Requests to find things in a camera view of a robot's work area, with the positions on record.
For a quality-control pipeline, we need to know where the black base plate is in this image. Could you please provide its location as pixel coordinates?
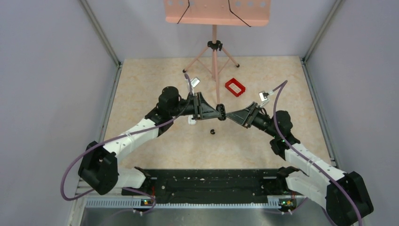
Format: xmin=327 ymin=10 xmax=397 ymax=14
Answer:
xmin=139 ymin=169 xmax=301 ymax=206

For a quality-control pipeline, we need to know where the red plastic tray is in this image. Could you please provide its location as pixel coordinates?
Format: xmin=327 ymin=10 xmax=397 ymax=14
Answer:
xmin=224 ymin=78 xmax=246 ymax=97

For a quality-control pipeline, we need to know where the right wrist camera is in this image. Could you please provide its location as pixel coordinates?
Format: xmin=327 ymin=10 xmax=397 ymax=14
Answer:
xmin=259 ymin=91 xmax=273 ymax=102

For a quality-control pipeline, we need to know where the black oval case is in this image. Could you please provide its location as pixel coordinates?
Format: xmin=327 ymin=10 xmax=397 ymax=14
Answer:
xmin=216 ymin=104 xmax=227 ymax=121

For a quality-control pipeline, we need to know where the pink music stand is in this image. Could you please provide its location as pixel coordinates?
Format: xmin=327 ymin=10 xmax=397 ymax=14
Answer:
xmin=163 ymin=0 xmax=271 ymax=104

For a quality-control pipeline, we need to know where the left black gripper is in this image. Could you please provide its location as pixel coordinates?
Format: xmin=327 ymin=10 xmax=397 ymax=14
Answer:
xmin=170 ymin=92 xmax=222 ymax=121

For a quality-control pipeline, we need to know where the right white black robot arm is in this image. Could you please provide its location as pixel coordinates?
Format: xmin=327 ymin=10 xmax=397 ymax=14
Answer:
xmin=226 ymin=102 xmax=374 ymax=226

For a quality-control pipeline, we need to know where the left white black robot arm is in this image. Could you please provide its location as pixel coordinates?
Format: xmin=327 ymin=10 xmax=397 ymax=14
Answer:
xmin=78 ymin=86 xmax=226 ymax=195

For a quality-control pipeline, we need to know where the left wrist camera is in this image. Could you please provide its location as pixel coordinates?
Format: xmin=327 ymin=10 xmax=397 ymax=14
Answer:
xmin=191 ymin=77 xmax=200 ymax=88

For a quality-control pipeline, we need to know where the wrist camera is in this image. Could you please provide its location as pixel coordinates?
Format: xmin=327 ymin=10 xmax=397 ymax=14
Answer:
xmin=191 ymin=77 xmax=200 ymax=88
xmin=259 ymin=91 xmax=273 ymax=102

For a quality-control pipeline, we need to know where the white earbud charging case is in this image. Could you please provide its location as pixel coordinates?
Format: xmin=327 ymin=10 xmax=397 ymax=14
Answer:
xmin=187 ymin=115 xmax=197 ymax=125

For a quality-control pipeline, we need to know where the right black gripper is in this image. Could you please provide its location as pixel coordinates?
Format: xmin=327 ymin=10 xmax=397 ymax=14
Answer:
xmin=227 ymin=101 xmax=279 ymax=137

